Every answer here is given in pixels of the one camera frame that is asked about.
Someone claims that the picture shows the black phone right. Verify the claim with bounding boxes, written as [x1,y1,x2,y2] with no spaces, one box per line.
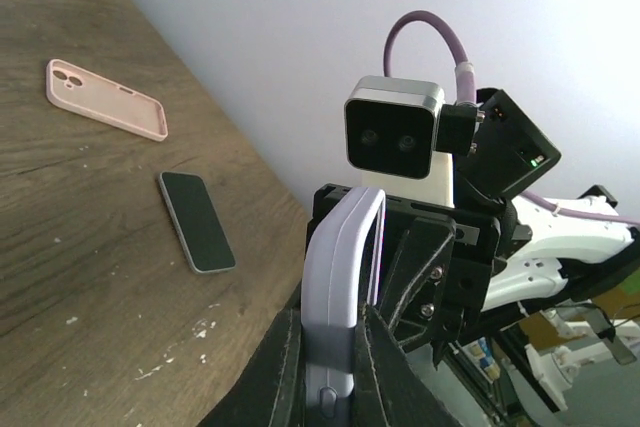
[158,171,236,274]

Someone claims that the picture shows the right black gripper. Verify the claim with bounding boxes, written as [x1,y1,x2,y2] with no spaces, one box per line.
[310,182,504,373]

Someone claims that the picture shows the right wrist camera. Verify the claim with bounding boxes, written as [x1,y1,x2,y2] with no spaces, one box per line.
[344,76,454,208]

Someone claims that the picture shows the lavender phone case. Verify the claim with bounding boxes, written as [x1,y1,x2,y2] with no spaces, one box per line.
[301,187,386,426]

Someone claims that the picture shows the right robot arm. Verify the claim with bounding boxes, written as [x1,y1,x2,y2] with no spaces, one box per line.
[302,77,639,375]

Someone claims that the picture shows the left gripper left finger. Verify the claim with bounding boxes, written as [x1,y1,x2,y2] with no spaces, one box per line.
[199,309,305,427]

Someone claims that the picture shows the pink phone case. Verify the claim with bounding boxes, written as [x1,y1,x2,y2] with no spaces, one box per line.
[45,59,168,142]

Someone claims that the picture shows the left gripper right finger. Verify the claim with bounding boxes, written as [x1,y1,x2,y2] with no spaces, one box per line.
[352,304,460,427]

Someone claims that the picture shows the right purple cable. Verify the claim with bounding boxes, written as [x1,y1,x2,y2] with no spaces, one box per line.
[383,10,640,228]

